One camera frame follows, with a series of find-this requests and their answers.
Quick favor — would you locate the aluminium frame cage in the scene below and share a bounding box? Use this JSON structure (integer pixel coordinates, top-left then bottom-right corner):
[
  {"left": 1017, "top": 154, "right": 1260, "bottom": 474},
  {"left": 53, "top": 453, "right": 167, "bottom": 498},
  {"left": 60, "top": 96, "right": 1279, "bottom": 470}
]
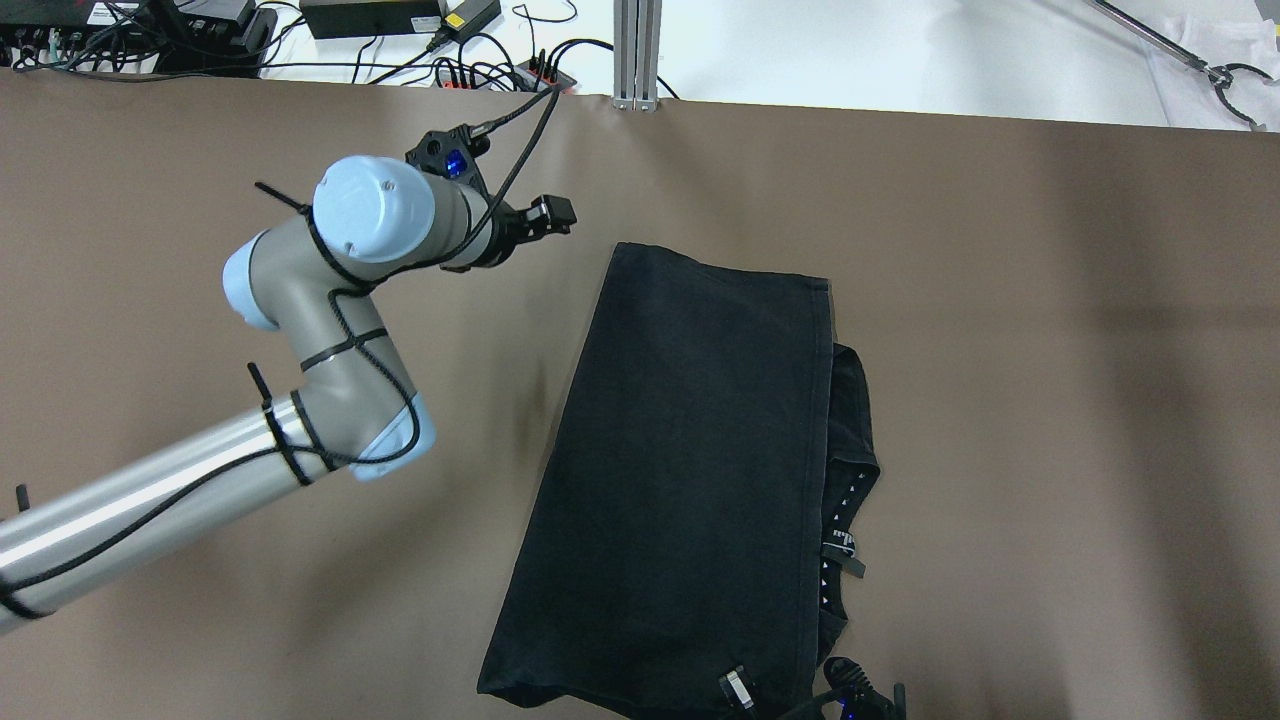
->
[{"left": 612, "top": 0, "right": 663, "bottom": 113}]

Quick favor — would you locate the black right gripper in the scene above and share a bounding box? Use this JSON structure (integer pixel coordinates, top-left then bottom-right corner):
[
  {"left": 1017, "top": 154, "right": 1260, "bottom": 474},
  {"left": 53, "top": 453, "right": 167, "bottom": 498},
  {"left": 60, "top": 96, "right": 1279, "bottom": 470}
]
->
[{"left": 718, "top": 656, "right": 908, "bottom": 719}]

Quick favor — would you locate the black power adapter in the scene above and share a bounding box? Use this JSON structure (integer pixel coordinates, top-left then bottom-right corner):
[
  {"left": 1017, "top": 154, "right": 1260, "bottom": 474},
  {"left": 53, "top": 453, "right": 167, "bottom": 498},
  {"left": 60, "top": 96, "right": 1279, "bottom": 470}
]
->
[{"left": 298, "top": 1, "right": 448, "bottom": 40}]

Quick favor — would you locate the grey mini computer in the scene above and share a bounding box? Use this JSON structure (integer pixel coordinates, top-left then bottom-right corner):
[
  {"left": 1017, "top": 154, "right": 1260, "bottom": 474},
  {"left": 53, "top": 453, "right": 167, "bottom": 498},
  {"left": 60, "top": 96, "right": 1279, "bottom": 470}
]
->
[{"left": 1, "top": 1, "right": 279, "bottom": 78}]

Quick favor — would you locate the grey power strip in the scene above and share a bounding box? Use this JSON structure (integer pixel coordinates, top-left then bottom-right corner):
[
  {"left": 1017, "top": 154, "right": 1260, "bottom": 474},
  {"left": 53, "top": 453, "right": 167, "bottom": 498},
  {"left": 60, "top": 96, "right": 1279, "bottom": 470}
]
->
[{"left": 428, "top": 58, "right": 580, "bottom": 94}]

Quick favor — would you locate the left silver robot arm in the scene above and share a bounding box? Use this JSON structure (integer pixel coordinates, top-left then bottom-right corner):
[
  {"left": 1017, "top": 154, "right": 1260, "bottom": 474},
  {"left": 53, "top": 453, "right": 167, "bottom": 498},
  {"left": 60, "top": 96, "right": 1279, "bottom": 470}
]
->
[{"left": 3, "top": 123, "right": 577, "bottom": 634}]

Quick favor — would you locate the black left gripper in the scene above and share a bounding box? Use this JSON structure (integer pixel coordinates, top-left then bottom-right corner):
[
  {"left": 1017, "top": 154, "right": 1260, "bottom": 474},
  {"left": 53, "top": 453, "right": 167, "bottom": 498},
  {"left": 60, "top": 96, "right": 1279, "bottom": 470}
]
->
[{"left": 404, "top": 122, "right": 579, "bottom": 272}]

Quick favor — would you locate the black graphic t-shirt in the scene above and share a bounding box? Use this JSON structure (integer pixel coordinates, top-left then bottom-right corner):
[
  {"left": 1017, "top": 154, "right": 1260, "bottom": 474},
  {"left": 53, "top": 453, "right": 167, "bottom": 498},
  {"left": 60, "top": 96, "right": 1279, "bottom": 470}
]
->
[{"left": 477, "top": 243, "right": 881, "bottom": 719}]

